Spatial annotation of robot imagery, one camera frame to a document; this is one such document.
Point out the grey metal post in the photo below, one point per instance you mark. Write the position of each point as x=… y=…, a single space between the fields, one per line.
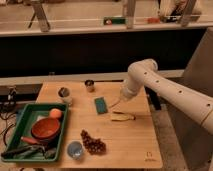
x=41 y=16

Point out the orange carrot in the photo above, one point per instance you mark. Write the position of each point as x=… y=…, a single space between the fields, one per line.
x=31 y=141

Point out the red bowl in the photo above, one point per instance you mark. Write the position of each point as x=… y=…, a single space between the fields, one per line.
x=45 y=128

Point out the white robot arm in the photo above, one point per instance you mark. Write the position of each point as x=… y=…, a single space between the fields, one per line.
x=197 y=106

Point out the yellow banana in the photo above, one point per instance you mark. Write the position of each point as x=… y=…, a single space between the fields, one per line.
x=116 y=116

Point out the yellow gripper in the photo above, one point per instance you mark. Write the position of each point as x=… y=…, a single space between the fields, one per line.
x=123 y=98

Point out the small metal cup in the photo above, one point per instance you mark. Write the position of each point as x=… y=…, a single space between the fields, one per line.
x=89 y=85

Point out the green sponge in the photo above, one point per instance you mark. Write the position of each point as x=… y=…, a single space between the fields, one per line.
x=100 y=105

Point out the orange fruit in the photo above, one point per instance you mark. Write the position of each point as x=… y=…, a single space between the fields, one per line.
x=55 y=113

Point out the green box with red button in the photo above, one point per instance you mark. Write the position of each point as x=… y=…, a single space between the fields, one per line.
x=114 y=20

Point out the blue cup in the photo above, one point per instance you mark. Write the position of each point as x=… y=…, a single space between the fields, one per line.
x=75 y=150

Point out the dark utensils in tray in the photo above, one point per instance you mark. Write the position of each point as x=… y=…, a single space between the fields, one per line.
x=46 y=151

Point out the bunch of red grapes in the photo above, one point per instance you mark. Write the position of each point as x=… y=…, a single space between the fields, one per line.
x=92 y=145

